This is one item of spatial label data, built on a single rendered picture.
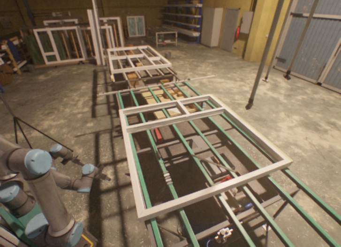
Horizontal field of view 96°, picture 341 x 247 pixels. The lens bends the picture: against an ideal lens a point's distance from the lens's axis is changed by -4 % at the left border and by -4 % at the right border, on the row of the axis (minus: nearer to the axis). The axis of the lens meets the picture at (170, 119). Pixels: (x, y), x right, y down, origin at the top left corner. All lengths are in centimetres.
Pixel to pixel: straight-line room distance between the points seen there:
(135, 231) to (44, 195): 138
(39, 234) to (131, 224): 113
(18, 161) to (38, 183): 14
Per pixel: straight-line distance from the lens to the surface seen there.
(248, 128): 212
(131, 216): 236
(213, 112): 232
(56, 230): 134
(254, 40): 855
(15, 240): 160
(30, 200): 193
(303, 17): 778
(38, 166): 100
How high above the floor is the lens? 212
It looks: 35 degrees down
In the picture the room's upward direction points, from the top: straight up
